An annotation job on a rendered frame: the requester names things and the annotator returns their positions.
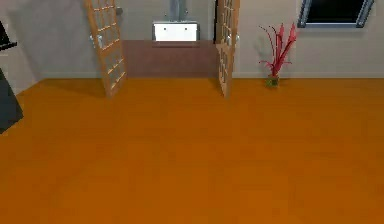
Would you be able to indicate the white cabinet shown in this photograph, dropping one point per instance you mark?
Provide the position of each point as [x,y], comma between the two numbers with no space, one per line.
[175,31]

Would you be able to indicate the black cabinet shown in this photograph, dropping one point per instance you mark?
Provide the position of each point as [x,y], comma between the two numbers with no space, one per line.
[7,103]

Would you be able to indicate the dark framed window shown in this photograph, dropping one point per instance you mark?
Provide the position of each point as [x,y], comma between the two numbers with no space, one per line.
[335,11]

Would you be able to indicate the wooden glazed room door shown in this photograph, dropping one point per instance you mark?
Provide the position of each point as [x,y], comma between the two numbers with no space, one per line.
[107,43]
[227,46]

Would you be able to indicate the red house plant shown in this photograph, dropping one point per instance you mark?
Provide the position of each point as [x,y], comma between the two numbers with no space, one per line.
[279,50]

